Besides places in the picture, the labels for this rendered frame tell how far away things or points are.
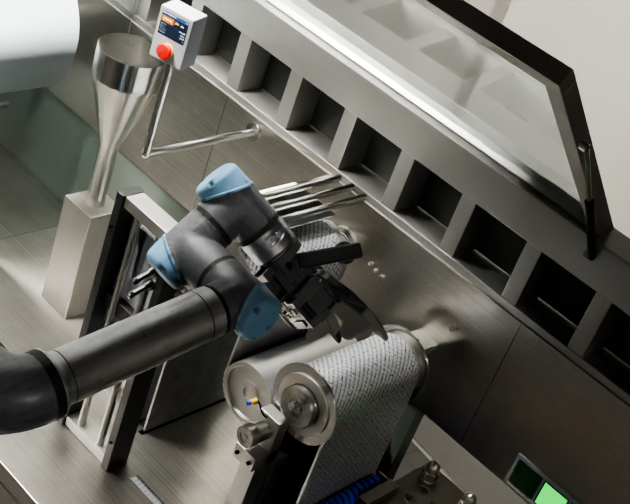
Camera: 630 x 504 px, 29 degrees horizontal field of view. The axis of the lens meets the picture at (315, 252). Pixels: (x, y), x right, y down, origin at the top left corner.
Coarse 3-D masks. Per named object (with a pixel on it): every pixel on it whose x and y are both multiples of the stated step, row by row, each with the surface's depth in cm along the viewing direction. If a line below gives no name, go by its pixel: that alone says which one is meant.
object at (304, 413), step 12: (300, 384) 207; (288, 396) 207; (300, 396) 205; (312, 396) 205; (288, 408) 208; (300, 408) 206; (312, 408) 204; (288, 420) 209; (300, 420) 207; (312, 420) 205
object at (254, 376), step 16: (304, 336) 229; (320, 336) 229; (272, 352) 221; (288, 352) 221; (304, 352) 223; (320, 352) 225; (240, 368) 218; (256, 368) 215; (272, 368) 216; (224, 384) 221; (240, 384) 218; (256, 384) 216; (272, 384) 214; (240, 400) 220; (272, 400) 214; (240, 416) 220; (256, 416) 218
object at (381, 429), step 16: (384, 416) 220; (400, 416) 226; (352, 432) 214; (368, 432) 219; (384, 432) 225; (320, 448) 208; (336, 448) 213; (352, 448) 218; (368, 448) 224; (384, 448) 230; (320, 464) 212; (336, 464) 217; (352, 464) 223; (368, 464) 229; (320, 480) 216; (336, 480) 222; (352, 480) 228; (304, 496) 215; (320, 496) 221
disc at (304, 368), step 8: (288, 368) 209; (296, 368) 207; (304, 368) 206; (312, 368) 205; (280, 376) 211; (312, 376) 205; (320, 376) 204; (320, 384) 204; (328, 384) 203; (328, 392) 203; (328, 400) 204; (336, 408) 203; (336, 416) 204; (328, 424) 205; (336, 424) 204; (296, 432) 211; (328, 432) 205; (304, 440) 210; (312, 440) 209; (320, 440) 207
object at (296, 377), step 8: (400, 336) 224; (408, 344) 222; (416, 360) 222; (288, 376) 209; (296, 376) 207; (304, 376) 206; (280, 384) 210; (288, 384) 209; (304, 384) 206; (312, 384) 205; (416, 384) 224; (280, 392) 211; (320, 392) 204; (280, 400) 211; (320, 400) 205; (280, 408) 212; (320, 408) 205; (328, 408) 204; (320, 416) 205; (328, 416) 204; (320, 424) 206; (304, 432) 209; (312, 432) 208; (320, 432) 206
